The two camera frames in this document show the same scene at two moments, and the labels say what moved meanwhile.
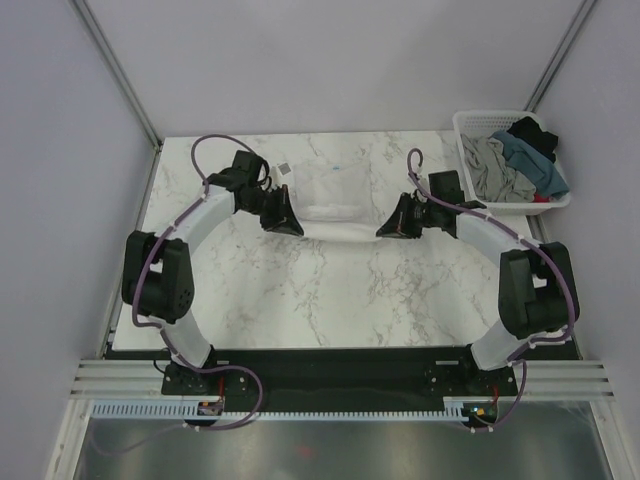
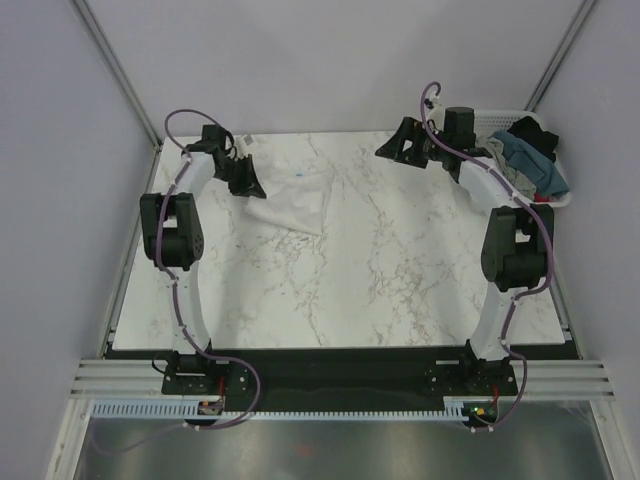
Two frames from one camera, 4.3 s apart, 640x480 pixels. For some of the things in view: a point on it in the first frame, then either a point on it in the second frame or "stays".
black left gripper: [282, 219] → [248, 185]
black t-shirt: [529, 130] stays
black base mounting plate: [337, 378] stays
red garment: [538, 199] stays
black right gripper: [399, 224] → [408, 130]
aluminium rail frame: [141, 379] stays
